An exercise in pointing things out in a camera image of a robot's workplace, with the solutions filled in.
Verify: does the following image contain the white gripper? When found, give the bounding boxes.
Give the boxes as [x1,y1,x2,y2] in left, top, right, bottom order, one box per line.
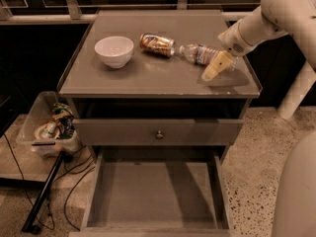
[201,21,255,82]

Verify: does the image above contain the clear plastic water bottle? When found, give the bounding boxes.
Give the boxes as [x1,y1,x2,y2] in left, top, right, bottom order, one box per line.
[179,44,236,69]

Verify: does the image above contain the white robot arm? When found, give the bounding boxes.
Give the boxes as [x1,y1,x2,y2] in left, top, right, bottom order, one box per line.
[201,0,316,81]

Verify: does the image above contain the round brass drawer knob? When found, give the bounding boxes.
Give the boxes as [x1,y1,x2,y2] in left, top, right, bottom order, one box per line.
[155,130,164,140]

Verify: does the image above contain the grey upper drawer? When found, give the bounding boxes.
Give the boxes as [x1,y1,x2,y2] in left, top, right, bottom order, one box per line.
[73,118,243,146]

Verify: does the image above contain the open grey lower drawer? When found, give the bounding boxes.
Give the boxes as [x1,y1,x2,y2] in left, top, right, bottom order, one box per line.
[69,155,239,237]

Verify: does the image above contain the gold soda can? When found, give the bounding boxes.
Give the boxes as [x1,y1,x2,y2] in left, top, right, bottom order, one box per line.
[139,33,175,58]

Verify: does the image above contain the grey wooden nightstand cabinet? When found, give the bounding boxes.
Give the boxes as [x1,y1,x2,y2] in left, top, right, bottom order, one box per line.
[56,9,263,165]

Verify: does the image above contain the white ceramic bowl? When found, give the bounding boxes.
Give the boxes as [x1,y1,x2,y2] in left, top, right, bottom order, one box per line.
[95,36,134,68]

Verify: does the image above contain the clutter of items in bin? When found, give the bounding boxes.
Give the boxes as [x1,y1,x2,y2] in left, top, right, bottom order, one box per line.
[35,103,75,139]

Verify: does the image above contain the clear plastic storage bin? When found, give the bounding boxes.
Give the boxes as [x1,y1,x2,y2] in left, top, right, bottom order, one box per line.
[17,91,82,157]

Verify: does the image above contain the black metal stand leg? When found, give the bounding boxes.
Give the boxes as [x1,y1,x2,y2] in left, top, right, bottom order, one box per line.
[22,151,66,233]

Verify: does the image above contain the white cylindrical post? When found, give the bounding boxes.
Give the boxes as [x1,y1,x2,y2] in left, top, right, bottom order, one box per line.
[277,62,316,119]

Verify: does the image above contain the metal window railing frame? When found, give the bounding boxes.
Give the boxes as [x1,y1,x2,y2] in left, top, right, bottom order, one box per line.
[0,0,265,26]

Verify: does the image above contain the black floor cable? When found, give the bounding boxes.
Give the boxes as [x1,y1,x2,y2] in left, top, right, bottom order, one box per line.
[3,133,97,232]

